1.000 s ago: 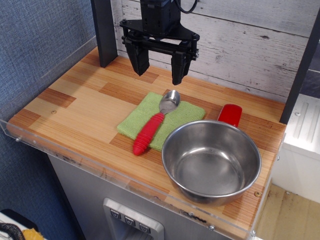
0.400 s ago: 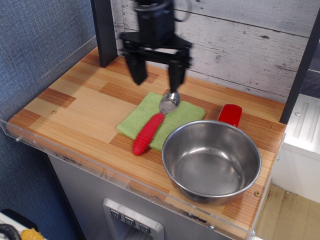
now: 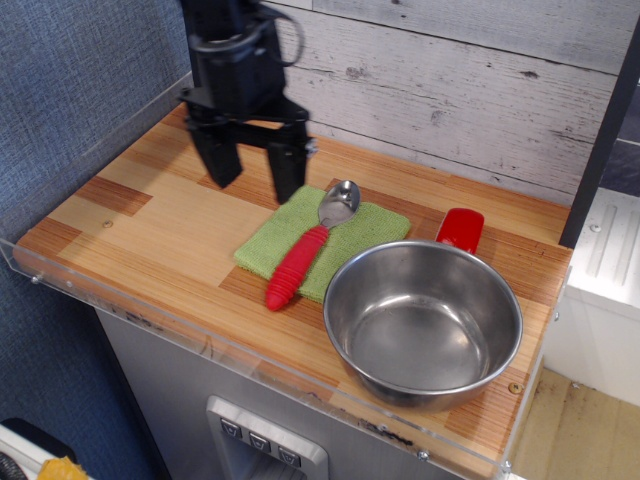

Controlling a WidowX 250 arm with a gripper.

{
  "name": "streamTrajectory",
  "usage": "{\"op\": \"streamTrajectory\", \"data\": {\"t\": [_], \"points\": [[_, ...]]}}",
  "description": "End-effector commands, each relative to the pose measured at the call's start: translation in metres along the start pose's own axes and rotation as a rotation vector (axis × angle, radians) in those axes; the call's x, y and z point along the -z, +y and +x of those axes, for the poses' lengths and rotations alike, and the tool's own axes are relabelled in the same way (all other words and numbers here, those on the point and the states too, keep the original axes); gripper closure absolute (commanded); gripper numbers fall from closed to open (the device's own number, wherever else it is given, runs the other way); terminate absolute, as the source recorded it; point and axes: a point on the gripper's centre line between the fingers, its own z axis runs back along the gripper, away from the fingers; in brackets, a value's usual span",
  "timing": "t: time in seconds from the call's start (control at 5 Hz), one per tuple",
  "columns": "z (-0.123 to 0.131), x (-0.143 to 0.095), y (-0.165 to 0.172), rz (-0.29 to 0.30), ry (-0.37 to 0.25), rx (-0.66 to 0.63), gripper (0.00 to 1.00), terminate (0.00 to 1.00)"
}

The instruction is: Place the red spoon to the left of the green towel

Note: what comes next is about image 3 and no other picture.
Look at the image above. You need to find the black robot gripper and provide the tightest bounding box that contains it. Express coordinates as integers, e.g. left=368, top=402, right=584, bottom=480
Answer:
left=182, top=29, right=316, bottom=204

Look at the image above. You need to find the red handled metal spoon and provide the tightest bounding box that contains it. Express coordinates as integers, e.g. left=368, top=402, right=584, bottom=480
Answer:
left=265, top=180, right=361, bottom=311

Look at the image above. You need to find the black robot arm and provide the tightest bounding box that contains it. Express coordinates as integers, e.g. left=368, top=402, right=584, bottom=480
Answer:
left=181, top=1, right=315, bottom=204

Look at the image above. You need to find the green towel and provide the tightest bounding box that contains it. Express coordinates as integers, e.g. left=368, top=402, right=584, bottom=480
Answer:
left=233, top=184, right=413, bottom=304

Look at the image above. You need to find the grey toy fridge cabinet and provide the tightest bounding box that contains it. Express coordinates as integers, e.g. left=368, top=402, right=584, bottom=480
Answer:
left=98, top=311, right=452, bottom=479

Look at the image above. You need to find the silver dispenser button panel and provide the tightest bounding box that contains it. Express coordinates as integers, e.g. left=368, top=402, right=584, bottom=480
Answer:
left=206, top=395, right=329, bottom=479

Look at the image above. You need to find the clear acrylic table guard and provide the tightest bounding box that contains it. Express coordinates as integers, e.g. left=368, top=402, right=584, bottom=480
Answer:
left=1, top=71, right=570, bottom=478

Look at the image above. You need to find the white ribbed side unit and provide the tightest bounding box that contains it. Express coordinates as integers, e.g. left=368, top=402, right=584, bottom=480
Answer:
left=543, top=188, right=639, bottom=405

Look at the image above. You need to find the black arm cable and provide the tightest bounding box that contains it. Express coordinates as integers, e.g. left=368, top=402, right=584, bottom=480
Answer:
left=259, top=4, right=306, bottom=67

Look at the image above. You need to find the steel pot with red handle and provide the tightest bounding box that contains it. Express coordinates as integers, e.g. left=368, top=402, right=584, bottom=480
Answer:
left=323, top=208, right=524, bottom=412

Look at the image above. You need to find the dark grey right post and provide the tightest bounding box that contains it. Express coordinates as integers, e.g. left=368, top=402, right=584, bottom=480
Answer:
left=558, top=22, right=639, bottom=249

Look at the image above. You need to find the black braided cable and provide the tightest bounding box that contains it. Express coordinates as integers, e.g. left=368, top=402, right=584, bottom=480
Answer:
left=0, top=452, right=24, bottom=480

